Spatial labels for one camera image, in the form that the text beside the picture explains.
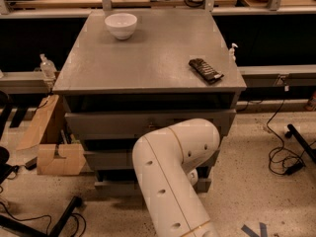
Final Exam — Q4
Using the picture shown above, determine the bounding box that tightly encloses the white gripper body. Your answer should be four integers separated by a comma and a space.
187, 169, 198, 186

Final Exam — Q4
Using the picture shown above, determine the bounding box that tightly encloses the grey bottom drawer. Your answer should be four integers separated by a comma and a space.
95, 178, 211, 197

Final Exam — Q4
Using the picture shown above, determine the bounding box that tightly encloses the grey drawer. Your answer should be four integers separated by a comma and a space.
84, 149, 219, 172
95, 178, 211, 197
65, 110, 236, 140

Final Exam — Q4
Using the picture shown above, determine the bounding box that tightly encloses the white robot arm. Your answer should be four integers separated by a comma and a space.
132, 118, 220, 237

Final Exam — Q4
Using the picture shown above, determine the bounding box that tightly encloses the grey top drawer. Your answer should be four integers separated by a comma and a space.
65, 110, 236, 140

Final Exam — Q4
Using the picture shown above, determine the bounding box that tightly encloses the grey middle drawer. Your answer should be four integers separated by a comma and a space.
84, 149, 219, 172

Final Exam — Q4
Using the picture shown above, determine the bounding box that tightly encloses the grey drawer cabinet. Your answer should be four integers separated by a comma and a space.
53, 9, 246, 183

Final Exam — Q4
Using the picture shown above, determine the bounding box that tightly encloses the blue tape mark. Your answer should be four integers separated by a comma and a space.
241, 222, 269, 237

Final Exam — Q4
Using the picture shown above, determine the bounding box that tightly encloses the dark snack bar wrapper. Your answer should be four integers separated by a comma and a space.
189, 58, 223, 84

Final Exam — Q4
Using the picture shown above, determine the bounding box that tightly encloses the black stand leg right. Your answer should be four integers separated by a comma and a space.
287, 124, 316, 163

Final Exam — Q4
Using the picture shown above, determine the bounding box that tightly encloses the black stand leg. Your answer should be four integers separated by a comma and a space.
287, 124, 316, 163
0, 197, 82, 237

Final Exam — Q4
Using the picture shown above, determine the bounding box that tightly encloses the small white pump bottle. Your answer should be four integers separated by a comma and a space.
229, 42, 238, 61

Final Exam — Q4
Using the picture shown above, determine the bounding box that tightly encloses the brown cardboard box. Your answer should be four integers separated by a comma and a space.
17, 95, 86, 176

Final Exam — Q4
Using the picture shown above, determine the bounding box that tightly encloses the white ceramic bowl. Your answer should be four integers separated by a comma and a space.
105, 13, 137, 40

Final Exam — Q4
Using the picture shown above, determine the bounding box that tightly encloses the clear pump bottle left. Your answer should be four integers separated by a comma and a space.
39, 53, 56, 79

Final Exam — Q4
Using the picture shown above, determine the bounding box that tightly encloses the black stand leg left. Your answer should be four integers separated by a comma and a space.
0, 197, 82, 237

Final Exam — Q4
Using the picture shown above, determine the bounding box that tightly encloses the black cable with adapter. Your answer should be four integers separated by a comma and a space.
266, 77, 316, 177

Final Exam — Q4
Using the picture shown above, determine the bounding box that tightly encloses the black floor cable left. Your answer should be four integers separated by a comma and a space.
0, 200, 87, 237

